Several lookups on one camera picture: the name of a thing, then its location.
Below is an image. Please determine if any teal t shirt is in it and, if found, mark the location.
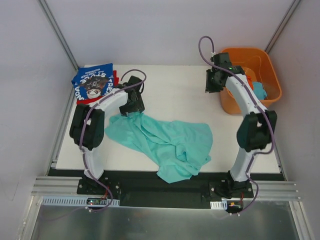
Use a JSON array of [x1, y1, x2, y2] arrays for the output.
[[104, 113, 213, 184]]

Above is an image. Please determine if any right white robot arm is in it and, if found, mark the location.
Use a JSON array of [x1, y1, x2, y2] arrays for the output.
[[205, 52, 277, 198]]

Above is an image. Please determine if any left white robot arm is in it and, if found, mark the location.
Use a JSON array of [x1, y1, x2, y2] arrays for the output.
[[69, 75, 145, 195]]

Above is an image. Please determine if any red folded t shirt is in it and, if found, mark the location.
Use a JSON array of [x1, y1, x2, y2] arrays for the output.
[[73, 70, 119, 104]]

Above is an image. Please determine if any orange t shirt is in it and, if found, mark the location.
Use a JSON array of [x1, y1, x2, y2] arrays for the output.
[[246, 75, 254, 90]]

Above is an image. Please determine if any orange plastic bin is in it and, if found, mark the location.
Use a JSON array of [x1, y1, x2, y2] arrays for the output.
[[222, 47, 282, 108]]

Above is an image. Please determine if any blue graphic folded t shirt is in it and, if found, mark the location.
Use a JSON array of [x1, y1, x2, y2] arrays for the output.
[[71, 63, 116, 101]]

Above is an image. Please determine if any blue t shirt in bin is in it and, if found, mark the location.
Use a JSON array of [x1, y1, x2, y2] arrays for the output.
[[252, 81, 268, 100]]

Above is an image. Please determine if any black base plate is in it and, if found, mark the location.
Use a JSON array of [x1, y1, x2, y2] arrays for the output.
[[48, 168, 285, 209]]

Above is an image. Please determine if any left grey cable duct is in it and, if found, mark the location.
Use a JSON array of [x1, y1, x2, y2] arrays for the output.
[[42, 196, 120, 208]]

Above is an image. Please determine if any grey cable duct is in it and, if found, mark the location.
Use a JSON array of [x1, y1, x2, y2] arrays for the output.
[[42, 196, 120, 208], [210, 200, 228, 210]]

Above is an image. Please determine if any right grey cable duct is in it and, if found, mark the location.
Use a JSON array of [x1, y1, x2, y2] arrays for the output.
[[210, 200, 228, 210]]

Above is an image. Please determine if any aluminium frame rail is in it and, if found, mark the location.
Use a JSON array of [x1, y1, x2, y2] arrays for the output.
[[31, 176, 80, 196]]

